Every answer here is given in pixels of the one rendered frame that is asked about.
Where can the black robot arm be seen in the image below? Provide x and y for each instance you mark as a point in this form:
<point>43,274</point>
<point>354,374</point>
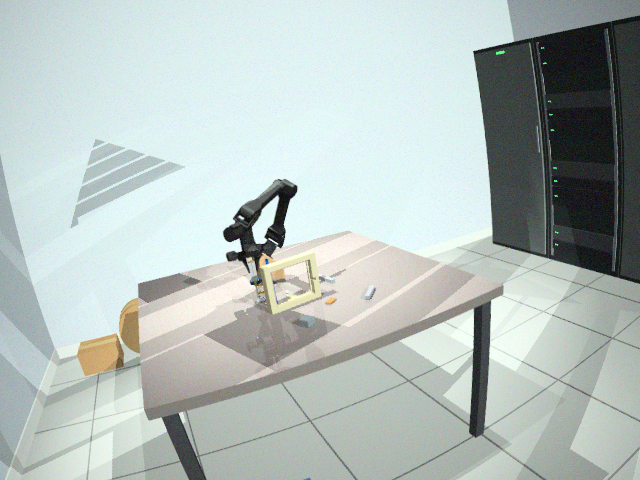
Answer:
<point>252,210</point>

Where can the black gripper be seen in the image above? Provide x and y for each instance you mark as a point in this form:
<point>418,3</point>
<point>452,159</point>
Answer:
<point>233,256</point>

